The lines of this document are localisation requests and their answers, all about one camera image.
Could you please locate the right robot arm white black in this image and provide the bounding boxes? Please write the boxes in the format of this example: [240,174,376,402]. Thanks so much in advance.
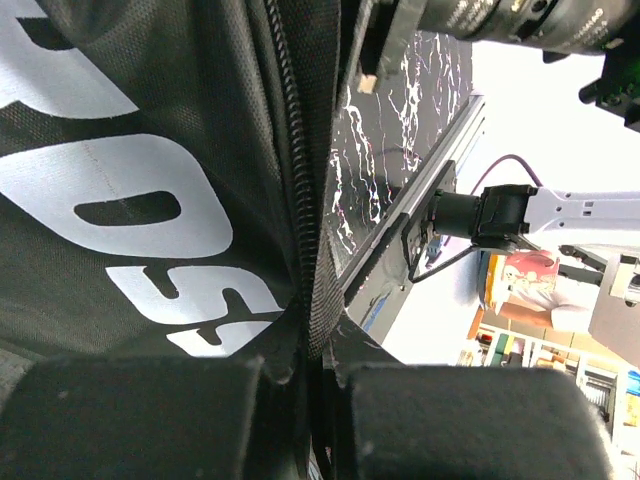
[409,1,639,283]

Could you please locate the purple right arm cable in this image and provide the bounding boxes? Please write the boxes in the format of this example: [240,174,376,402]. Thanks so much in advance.
[469,153,544,196]

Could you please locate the person in white shirt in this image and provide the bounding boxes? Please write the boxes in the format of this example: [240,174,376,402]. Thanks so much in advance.
[498,251,599,334]

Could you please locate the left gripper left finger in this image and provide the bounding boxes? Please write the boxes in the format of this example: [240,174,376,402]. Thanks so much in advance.
[1,331,308,479]

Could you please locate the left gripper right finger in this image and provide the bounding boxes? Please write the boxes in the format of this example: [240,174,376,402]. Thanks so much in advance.
[322,318,615,479]

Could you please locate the black Crossway racket bag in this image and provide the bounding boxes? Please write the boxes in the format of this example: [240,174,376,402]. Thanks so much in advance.
[1,1,363,358]

